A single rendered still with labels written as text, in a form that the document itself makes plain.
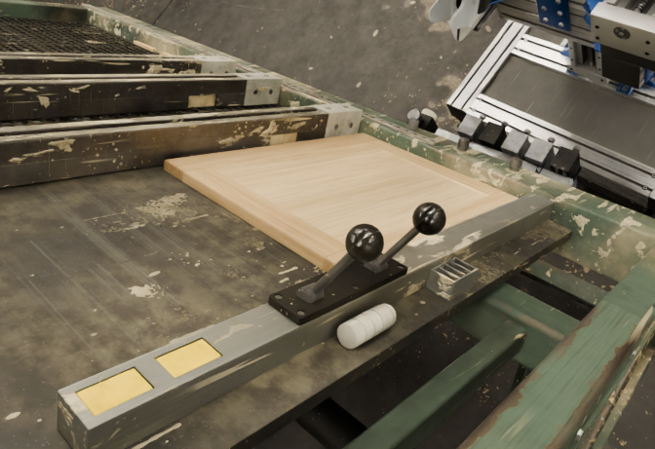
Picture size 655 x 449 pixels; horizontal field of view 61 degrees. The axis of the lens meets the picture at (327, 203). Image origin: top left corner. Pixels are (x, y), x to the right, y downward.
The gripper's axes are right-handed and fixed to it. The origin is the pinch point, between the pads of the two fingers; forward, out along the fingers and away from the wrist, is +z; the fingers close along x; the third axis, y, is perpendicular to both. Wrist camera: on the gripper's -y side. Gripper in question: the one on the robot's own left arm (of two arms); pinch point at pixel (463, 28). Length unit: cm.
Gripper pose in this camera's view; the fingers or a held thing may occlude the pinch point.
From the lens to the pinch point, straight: 86.0
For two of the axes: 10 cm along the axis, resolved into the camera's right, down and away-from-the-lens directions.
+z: 0.9, 7.1, 7.0
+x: 6.6, 4.9, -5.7
